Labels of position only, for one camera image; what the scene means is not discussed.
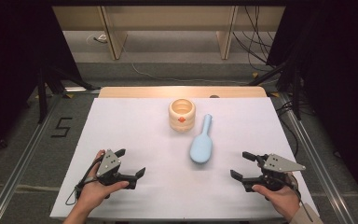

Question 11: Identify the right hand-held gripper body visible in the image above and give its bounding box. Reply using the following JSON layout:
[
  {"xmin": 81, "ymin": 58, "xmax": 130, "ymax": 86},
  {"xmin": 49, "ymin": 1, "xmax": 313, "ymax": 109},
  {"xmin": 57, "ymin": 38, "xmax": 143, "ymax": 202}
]
[{"xmin": 242, "ymin": 153, "xmax": 307, "ymax": 192}]

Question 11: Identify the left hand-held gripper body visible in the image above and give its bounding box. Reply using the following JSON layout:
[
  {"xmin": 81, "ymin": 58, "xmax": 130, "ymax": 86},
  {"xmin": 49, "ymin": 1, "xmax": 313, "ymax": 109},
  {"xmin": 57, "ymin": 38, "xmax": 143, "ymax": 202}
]
[{"xmin": 96, "ymin": 148, "xmax": 138, "ymax": 190}]

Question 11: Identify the light blue rice paddle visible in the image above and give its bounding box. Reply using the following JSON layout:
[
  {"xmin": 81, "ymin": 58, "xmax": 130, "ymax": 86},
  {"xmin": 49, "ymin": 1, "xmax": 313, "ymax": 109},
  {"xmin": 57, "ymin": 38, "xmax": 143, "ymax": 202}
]
[{"xmin": 189, "ymin": 113, "xmax": 213, "ymax": 164}]

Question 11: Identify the cream ringed holder cup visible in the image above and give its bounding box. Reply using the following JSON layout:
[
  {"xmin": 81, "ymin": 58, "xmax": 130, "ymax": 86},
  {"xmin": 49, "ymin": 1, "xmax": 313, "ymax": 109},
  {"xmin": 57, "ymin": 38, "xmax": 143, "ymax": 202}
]
[{"xmin": 168, "ymin": 98, "xmax": 197, "ymax": 133}]

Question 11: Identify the person's left hand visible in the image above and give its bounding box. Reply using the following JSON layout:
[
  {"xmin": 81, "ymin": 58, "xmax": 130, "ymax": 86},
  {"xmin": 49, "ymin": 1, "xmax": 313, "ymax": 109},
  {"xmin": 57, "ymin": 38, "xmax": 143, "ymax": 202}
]
[{"xmin": 76, "ymin": 149, "xmax": 130, "ymax": 216}]

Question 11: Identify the person's right hand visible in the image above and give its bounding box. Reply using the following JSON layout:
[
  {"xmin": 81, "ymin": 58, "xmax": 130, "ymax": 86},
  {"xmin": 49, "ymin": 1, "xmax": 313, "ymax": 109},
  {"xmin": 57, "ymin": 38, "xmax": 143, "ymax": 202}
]
[{"xmin": 251, "ymin": 172, "xmax": 301, "ymax": 222}]

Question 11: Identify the white table cover board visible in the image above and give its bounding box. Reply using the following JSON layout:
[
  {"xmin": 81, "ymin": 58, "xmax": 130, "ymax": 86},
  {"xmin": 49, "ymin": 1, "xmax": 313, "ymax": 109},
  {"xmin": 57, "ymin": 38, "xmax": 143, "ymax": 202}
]
[{"xmin": 49, "ymin": 97, "xmax": 321, "ymax": 220}]

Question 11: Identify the light wooden table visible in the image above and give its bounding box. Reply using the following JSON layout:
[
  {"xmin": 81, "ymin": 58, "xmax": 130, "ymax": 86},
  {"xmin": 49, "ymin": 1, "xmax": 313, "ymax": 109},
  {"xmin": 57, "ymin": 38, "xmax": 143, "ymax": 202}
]
[{"xmin": 98, "ymin": 86, "xmax": 268, "ymax": 99}]

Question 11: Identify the black metal stand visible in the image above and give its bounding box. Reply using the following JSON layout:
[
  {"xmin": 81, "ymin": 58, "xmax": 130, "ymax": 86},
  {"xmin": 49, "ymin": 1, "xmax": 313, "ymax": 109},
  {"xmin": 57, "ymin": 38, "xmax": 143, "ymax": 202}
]
[
  {"xmin": 36, "ymin": 63, "xmax": 101, "ymax": 125},
  {"xmin": 247, "ymin": 60, "xmax": 302, "ymax": 120}
]

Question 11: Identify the short aluminium bar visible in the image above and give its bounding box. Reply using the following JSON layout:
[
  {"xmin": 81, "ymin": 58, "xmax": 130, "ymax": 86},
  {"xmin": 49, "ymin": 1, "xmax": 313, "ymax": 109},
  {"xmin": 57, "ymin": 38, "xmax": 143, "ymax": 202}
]
[{"xmin": 63, "ymin": 86, "xmax": 102, "ymax": 94}]

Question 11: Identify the black curtain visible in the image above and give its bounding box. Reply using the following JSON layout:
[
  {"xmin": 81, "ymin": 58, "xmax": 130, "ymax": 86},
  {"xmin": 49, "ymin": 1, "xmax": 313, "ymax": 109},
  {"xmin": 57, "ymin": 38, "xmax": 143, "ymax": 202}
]
[
  {"xmin": 0, "ymin": 0, "xmax": 83, "ymax": 162},
  {"xmin": 265, "ymin": 0, "xmax": 358, "ymax": 213}
]

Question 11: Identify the left hand-held gripper cable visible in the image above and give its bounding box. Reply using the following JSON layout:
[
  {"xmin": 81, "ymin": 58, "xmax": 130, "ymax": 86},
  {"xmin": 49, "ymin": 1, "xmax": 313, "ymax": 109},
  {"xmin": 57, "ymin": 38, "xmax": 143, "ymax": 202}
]
[{"xmin": 64, "ymin": 155, "xmax": 105, "ymax": 206}]

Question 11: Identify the hand-held gripper cable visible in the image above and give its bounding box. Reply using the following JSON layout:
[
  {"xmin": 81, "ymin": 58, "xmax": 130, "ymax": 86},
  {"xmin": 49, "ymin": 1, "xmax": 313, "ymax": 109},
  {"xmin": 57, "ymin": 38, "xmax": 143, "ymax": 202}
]
[
  {"xmin": 278, "ymin": 174, "xmax": 314, "ymax": 222},
  {"xmin": 64, "ymin": 155, "xmax": 105, "ymax": 206}
]

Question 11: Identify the black floor cable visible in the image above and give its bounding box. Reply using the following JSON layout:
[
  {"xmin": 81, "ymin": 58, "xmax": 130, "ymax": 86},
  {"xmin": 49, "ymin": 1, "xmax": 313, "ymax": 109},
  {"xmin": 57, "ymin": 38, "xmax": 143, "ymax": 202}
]
[{"xmin": 275, "ymin": 99, "xmax": 316, "ymax": 158}]

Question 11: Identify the long aluminium floor rail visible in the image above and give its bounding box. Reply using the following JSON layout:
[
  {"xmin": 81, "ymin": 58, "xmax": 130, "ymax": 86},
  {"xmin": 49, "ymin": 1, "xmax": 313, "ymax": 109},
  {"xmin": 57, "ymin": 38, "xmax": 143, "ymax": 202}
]
[
  {"xmin": 0, "ymin": 92, "xmax": 63, "ymax": 224},
  {"xmin": 276, "ymin": 92, "xmax": 358, "ymax": 224}
]

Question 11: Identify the right hand-held gripper cable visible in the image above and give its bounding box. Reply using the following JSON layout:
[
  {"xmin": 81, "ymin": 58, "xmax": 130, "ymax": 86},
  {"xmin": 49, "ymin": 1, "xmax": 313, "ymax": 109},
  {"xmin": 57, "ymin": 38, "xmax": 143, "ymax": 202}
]
[{"xmin": 278, "ymin": 174, "xmax": 314, "ymax": 222}]

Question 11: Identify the bundle of black cables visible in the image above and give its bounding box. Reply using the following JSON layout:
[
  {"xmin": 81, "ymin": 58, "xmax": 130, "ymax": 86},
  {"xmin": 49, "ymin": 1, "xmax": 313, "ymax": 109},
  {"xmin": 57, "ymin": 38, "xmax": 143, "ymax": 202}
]
[{"xmin": 232, "ymin": 5, "xmax": 278, "ymax": 73}]

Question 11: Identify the wooden shelf frame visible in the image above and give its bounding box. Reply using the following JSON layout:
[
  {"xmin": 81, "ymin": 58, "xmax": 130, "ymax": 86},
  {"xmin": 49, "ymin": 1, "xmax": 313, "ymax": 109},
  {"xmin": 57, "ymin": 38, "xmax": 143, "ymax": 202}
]
[{"xmin": 51, "ymin": 5, "xmax": 286, "ymax": 61}]

